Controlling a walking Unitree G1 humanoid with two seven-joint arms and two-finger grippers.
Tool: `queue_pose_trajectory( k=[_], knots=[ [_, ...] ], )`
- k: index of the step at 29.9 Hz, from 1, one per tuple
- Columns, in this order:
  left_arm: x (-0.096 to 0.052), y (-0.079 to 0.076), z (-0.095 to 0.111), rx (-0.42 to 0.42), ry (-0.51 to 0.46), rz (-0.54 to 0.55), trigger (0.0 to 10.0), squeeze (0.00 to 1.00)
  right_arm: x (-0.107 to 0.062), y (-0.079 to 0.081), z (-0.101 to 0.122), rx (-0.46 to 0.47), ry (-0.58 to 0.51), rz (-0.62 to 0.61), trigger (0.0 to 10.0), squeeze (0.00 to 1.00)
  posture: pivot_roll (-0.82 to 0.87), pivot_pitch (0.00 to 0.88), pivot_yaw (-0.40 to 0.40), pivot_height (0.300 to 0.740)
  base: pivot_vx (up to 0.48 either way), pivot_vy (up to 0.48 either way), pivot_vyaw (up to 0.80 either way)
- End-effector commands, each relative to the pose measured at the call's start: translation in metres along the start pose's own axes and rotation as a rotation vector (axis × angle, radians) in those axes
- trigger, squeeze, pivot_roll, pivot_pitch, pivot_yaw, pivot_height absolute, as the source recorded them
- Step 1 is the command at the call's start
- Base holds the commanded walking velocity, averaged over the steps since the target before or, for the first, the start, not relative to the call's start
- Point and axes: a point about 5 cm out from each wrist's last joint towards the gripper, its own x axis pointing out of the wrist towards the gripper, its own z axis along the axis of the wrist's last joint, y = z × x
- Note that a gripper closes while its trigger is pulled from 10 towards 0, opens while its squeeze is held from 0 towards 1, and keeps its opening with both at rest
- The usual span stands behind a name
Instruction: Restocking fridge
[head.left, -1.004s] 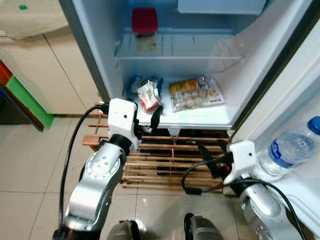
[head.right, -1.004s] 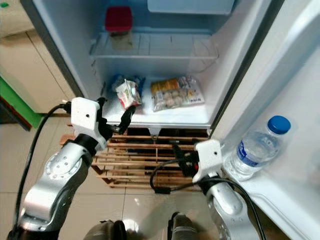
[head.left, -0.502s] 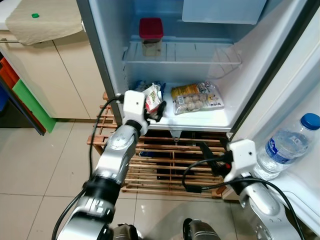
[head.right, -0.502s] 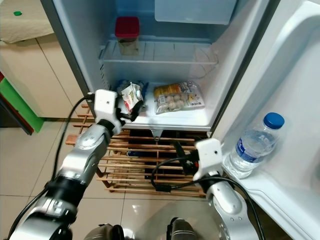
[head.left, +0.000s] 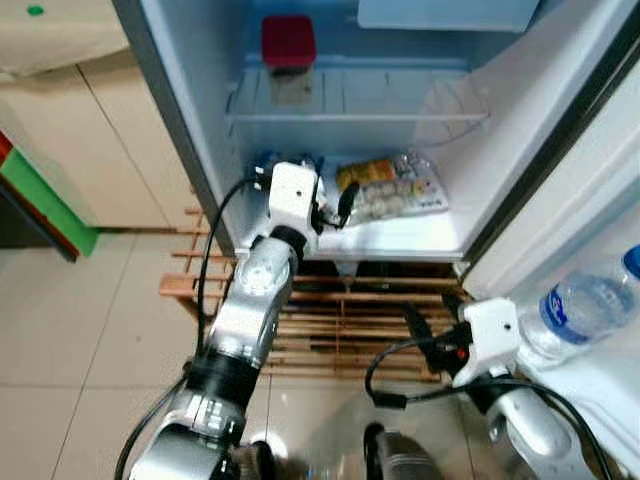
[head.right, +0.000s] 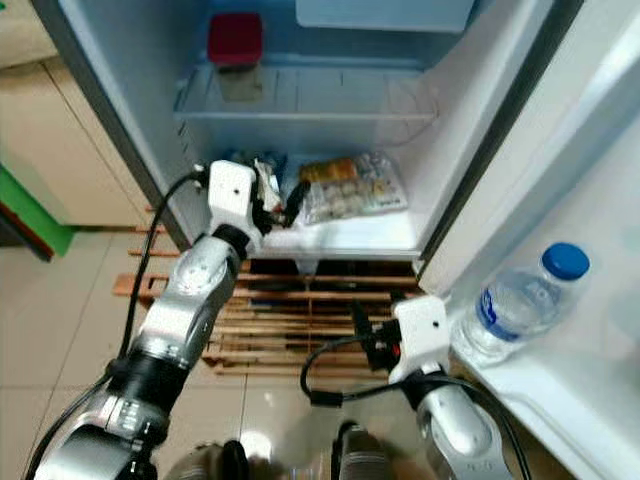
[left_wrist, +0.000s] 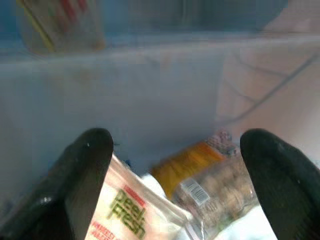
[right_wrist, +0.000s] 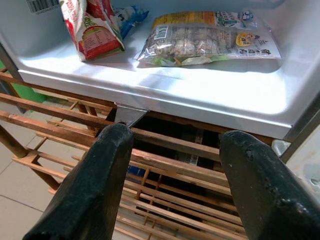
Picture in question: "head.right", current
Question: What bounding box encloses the red lidded food container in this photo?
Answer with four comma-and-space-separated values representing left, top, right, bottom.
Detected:
207, 12, 264, 103

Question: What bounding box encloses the white fridge door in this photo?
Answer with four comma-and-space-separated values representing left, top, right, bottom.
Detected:
418, 0, 640, 480

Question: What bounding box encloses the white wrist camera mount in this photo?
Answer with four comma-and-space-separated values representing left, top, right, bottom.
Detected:
388, 295, 451, 384
208, 160, 269, 236

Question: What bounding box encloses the robot right leg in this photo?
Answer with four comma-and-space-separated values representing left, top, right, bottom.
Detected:
332, 420, 406, 480

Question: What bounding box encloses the robot leg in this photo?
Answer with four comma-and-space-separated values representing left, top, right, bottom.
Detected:
332, 420, 406, 480
185, 440, 246, 480

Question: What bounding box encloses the robot left leg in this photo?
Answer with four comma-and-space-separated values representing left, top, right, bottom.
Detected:
185, 440, 246, 480

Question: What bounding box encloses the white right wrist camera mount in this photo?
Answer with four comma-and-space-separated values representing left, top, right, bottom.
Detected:
388, 295, 451, 384

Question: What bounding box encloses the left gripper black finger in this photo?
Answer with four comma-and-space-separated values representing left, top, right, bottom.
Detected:
282, 180, 313, 229

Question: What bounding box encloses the wooden wine rack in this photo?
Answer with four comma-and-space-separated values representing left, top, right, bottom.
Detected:
112, 205, 431, 376

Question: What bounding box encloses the grey fridge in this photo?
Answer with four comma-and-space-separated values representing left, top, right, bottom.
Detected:
30, 0, 586, 271

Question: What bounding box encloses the clear water bottle blue cap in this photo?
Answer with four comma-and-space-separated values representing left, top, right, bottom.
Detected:
453, 242, 593, 367

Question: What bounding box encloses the clear packaged food tray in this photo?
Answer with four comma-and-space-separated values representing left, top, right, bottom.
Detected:
300, 150, 409, 226

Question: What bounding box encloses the glass fridge shelf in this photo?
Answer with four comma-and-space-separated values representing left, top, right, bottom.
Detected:
175, 65, 441, 126

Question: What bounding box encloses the beige cloth mat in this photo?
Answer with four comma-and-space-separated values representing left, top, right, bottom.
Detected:
0, 0, 61, 66

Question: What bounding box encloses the white fridge drawer box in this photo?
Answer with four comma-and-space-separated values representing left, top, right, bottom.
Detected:
295, 0, 476, 31

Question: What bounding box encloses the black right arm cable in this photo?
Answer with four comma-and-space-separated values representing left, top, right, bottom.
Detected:
300, 335, 533, 480

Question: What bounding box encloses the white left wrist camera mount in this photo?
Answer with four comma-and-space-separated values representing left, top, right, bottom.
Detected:
208, 160, 269, 236

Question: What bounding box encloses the green plastic crate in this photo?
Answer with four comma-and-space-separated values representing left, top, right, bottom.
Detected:
0, 165, 76, 256

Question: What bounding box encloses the beige kitchen cabinet white countertop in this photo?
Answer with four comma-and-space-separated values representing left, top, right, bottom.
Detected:
0, 0, 151, 236

